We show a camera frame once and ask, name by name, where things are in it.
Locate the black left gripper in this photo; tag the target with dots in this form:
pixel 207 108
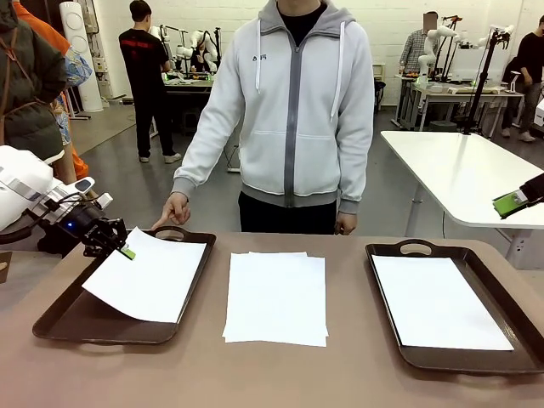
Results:
pixel 91 227

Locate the person's right forearm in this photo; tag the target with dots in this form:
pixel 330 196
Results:
pixel 195 166

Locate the person's left forearm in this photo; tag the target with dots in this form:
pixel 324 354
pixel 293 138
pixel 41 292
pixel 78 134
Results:
pixel 355 187

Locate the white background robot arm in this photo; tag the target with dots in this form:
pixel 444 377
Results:
pixel 427 64
pixel 180 51
pixel 197 36

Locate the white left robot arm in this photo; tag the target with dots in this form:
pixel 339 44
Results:
pixel 21 187

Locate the person's right hand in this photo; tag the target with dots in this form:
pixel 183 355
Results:
pixel 176 208

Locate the person's left hand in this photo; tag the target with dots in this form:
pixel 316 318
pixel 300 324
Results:
pixel 346 223

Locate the white table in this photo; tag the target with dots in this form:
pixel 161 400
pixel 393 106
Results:
pixel 446 170

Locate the brown cardboard piece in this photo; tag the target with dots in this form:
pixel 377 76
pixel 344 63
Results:
pixel 4 268

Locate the long grey background desk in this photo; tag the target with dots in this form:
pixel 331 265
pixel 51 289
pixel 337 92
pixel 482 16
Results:
pixel 467 94

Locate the black tripod stand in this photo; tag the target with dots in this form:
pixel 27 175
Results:
pixel 484 72

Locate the background person in dark top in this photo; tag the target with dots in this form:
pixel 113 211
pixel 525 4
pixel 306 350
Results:
pixel 531 55

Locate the black stool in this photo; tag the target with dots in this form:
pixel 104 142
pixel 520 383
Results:
pixel 193 119

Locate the background man in plaid shirt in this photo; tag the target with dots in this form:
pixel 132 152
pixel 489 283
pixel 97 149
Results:
pixel 414 51

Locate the person in olive jacket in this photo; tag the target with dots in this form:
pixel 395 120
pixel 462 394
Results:
pixel 25 85

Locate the man in black t-shirt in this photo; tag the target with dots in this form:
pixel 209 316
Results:
pixel 142 64

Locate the black stand with orange joints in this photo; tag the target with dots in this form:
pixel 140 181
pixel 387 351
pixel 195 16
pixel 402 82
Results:
pixel 451 18

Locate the seated background person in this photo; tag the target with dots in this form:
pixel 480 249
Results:
pixel 200 59

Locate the white tower air conditioner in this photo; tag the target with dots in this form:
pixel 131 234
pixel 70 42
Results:
pixel 78 25

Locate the person in white grey hoodie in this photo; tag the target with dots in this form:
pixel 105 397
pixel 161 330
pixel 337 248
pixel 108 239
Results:
pixel 297 106

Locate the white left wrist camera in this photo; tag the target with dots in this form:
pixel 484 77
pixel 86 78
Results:
pixel 104 200

